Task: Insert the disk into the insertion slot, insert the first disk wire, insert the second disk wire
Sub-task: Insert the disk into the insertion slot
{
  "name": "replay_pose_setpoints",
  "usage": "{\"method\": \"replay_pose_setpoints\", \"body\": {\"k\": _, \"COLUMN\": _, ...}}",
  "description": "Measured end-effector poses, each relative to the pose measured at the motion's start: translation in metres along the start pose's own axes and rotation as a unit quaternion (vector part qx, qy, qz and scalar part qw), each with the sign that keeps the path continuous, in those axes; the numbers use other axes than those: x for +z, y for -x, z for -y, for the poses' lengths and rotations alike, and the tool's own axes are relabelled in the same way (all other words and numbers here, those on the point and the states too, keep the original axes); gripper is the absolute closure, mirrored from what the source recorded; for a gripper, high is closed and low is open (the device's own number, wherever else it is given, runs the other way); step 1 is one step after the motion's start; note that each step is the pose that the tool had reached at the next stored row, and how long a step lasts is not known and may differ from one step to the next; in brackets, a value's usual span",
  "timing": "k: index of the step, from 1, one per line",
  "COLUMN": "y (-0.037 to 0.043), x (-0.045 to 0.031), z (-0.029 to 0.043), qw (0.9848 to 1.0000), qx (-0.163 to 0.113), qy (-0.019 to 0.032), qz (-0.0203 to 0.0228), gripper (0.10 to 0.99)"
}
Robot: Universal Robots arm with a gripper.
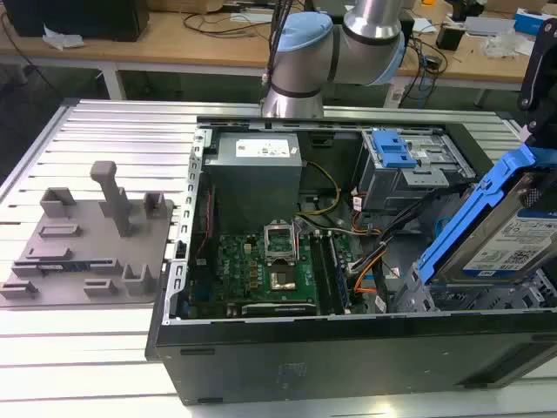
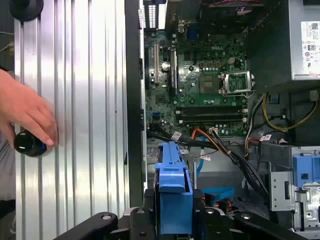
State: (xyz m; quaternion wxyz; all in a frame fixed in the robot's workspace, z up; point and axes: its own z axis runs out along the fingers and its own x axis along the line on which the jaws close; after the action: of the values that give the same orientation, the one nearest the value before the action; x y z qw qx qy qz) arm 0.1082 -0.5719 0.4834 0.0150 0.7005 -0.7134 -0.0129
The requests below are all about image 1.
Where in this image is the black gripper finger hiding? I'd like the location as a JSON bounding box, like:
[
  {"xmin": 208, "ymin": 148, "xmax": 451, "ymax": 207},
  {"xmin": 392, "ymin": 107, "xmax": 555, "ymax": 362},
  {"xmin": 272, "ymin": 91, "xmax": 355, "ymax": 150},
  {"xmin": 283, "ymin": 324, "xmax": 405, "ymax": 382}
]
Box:
[{"xmin": 516, "ymin": 16, "xmax": 557, "ymax": 147}]

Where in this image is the hard disk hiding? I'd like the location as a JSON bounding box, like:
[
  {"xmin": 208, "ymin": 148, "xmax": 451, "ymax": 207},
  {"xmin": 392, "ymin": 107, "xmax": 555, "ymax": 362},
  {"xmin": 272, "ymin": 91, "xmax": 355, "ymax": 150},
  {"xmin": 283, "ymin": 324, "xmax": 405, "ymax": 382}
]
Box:
[{"xmin": 415, "ymin": 145, "xmax": 557, "ymax": 287}]

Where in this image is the blue disk data wire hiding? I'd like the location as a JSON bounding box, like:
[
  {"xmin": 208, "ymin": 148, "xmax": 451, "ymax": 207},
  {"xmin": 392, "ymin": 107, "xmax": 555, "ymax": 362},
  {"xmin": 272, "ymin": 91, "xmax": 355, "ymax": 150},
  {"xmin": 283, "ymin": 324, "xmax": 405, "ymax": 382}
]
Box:
[{"xmin": 433, "ymin": 208, "xmax": 452, "ymax": 245}]

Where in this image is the metal disk bay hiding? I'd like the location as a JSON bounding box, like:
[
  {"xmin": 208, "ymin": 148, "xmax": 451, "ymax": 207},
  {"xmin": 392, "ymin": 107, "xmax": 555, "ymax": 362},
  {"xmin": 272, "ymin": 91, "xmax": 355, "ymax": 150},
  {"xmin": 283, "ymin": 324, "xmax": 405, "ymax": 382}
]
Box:
[{"xmin": 391, "ymin": 260, "xmax": 557, "ymax": 315}]

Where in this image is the black RAM slot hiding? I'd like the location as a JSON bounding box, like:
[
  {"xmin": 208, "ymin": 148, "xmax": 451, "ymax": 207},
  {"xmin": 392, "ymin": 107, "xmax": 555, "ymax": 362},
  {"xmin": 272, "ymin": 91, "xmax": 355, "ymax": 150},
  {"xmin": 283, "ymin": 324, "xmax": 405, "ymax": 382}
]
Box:
[
  {"xmin": 332, "ymin": 237, "xmax": 352, "ymax": 313},
  {"xmin": 321, "ymin": 234, "xmax": 339, "ymax": 315},
  {"xmin": 309, "ymin": 234, "xmax": 328, "ymax": 315}
]

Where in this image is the clear plastic bag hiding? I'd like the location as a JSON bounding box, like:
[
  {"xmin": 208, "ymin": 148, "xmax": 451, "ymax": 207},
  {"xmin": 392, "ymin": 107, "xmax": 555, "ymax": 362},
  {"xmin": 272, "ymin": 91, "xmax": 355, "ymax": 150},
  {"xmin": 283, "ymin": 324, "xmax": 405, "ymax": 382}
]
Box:
[{"xmin": 484, "ymin": 32, "xmax": 530, "ymax": 58}]

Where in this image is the blue and white box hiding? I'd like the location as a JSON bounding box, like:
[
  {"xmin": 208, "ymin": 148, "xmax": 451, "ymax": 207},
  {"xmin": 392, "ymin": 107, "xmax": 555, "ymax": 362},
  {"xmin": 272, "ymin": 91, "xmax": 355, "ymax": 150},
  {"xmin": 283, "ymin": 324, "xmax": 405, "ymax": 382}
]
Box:
[{"xmin": 513, "ymin": 7, "xmax": 557, "ymax": 36}]

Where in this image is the grey flat box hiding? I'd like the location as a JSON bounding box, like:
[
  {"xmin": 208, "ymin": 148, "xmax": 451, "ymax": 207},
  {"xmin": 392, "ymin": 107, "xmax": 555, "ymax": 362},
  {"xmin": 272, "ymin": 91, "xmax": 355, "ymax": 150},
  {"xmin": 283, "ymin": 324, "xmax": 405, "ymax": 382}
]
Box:
[{"xmin": 463, "ymin": 16, "xmax": 515, "ymax": 37}]

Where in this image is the small black box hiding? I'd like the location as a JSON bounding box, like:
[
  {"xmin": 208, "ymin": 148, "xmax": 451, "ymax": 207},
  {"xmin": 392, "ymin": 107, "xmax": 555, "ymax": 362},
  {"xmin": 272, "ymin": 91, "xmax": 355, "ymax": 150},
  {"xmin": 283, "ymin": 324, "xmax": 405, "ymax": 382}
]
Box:
[{"xmin": 435, "ymin": 22, "xmax": 465, "ymax": 51}]

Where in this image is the blue plastic latch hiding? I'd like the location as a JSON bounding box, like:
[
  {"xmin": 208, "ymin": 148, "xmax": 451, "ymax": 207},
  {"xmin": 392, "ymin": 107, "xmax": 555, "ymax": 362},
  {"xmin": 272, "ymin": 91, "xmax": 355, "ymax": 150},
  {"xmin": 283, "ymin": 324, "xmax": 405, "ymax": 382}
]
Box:
[{"xmin": 372, "ymin": 130, "xmax": 419, "ymax": 170}]

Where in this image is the metal optical drive cage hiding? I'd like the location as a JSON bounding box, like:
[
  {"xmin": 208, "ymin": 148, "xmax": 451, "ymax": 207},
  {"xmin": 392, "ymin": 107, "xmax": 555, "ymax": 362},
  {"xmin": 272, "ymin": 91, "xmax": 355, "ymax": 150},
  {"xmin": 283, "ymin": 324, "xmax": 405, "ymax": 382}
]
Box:
[{"xmin": 359, "ymin": 128, "xmax": 478, "ymax": 214}]

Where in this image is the grey power supply unit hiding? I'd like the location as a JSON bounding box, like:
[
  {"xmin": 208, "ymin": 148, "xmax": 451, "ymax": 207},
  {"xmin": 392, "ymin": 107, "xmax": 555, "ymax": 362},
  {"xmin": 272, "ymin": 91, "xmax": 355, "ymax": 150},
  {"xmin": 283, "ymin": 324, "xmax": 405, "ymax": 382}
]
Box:
[{"xmin": 203, "ymin": 131, "xmax": 305, "ymax": 227}]

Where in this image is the metal socket cover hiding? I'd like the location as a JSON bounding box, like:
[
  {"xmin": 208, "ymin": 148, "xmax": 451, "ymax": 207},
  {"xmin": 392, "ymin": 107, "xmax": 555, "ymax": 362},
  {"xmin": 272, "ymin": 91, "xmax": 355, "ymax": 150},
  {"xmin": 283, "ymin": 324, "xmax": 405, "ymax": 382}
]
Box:
[{"xmin": 264, "ymin": 220, "xmax": 298, "ymax": 266}]

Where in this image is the CPU socket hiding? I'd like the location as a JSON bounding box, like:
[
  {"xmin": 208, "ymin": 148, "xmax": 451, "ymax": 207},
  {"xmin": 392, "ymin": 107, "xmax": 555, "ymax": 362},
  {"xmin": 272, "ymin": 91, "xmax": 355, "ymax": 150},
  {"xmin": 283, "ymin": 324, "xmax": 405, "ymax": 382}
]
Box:
[{"xmin": 268, "ymin": 268, "xmax": 299, "ymax": 292}]

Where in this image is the black PC case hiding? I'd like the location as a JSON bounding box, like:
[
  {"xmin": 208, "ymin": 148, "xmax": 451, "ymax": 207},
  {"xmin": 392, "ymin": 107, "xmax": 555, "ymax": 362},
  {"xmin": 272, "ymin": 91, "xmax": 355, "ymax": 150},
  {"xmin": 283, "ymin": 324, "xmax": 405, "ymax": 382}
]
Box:
[{"xmin": 143, "ymin": 113, "xmax": 557, "ymax": 407}]

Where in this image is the black graphics card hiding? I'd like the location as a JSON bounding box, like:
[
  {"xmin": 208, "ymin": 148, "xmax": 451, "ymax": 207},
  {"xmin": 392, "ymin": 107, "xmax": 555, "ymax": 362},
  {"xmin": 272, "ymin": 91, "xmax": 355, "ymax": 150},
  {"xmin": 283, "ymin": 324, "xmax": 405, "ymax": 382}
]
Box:
[{"xmin": 240, "ymin": 302, "xmax": 319, "ymax": 318}]

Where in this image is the green motherboard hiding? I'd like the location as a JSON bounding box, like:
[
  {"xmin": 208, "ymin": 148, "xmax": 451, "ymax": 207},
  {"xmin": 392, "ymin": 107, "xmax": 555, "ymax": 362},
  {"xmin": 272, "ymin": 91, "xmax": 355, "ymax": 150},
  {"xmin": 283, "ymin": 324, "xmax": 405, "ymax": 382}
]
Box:
[{"xmin": 186, "ymin": 230, "xmax": 362, "ymax": 319}]

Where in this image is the wooden desk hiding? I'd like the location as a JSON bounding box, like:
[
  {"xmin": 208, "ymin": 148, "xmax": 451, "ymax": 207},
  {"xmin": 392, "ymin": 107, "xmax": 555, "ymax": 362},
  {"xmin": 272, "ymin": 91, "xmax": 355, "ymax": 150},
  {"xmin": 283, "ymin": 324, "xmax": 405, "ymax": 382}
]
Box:
[{"xmin": 0, "ymin": 0, "xmax": 557, "ymax": 108}]

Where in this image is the large black box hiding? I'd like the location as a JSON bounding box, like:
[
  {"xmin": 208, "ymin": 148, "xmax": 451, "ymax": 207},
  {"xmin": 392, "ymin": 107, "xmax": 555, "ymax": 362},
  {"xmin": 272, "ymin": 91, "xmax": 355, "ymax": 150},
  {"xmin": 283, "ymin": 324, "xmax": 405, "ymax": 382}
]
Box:
[{"xmin": 3, "ymin": 0, "xmax": 150, "ymax": 44}]

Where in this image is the white plastic wrap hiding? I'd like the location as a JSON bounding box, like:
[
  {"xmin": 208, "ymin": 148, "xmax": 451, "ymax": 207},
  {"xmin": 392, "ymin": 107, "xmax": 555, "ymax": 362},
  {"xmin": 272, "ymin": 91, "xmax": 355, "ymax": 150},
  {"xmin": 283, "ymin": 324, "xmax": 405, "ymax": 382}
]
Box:
[{"xmin": 42, "ymin": 24, "xmax": 85, "ymax": 51}]

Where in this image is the grey parts rack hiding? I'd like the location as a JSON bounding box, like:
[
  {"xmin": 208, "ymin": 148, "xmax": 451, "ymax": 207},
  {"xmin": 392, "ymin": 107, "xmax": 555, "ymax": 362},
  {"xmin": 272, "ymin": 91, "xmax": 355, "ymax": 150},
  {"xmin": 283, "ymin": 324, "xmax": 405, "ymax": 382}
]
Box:
[{"xmin": 0, "ymin": 159, "xmax": 178, "ymax": 309}]

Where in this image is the RAM stick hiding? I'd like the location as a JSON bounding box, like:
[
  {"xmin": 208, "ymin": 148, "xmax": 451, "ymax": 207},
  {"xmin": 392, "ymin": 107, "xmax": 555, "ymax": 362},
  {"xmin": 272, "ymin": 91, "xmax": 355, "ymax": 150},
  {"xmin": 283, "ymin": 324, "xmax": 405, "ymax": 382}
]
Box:
[{"xmin": 37, "ymin": 260, "xmax": 93, "ymax": 273}]

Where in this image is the black cable bundle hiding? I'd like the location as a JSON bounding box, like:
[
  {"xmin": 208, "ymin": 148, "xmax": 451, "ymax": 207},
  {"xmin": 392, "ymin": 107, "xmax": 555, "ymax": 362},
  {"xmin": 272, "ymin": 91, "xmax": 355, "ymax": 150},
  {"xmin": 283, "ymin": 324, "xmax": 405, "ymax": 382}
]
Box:
[{"xmin": 347, "ymin": 180, "xmax": 476, "ymax": 280}]

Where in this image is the yellow and black cable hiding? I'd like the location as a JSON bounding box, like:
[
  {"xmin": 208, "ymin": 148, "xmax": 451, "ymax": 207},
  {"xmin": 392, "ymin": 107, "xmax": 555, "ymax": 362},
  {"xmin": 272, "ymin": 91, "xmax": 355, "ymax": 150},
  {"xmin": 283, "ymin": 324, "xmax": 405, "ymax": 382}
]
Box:
[{"xmin": 295, "ymin": 160, "xmax": 343, "ymax": 217}]

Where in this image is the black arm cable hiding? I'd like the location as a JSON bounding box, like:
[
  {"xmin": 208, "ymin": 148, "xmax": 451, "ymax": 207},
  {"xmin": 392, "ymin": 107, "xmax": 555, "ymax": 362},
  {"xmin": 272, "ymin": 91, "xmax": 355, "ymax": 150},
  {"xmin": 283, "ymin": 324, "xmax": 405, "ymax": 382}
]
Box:
[{"xmin": 260, "ymin": 0, "xmax": 301, "ymax": 86}]

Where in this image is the orange wire bundle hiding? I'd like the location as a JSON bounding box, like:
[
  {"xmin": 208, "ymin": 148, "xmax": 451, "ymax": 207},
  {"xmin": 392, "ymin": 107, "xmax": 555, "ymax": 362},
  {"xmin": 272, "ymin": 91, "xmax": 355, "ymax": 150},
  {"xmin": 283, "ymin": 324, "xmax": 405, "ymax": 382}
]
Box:
[{"xmin": 352, "ymin": 254, "xmax": 380, "ymax": 302}]

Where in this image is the thin red wire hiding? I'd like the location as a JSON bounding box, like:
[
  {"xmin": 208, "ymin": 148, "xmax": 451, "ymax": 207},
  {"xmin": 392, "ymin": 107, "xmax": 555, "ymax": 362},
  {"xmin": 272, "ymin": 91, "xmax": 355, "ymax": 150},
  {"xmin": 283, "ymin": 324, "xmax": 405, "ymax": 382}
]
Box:
[{"xmin": 195, "ymin": 185, "xmax": 218, "ymax": 262}]

